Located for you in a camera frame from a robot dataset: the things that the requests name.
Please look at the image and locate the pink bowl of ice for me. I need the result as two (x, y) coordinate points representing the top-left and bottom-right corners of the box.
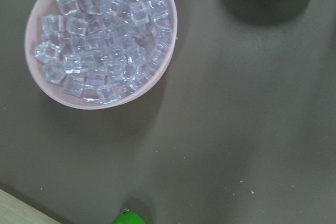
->
(25, 0), (177, 110)

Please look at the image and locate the green lime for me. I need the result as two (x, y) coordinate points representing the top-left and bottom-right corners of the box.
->
(112, 209), (145, 224)

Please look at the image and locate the wooden cutting board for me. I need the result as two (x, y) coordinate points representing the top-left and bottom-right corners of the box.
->
(1, 190), (59, 224)

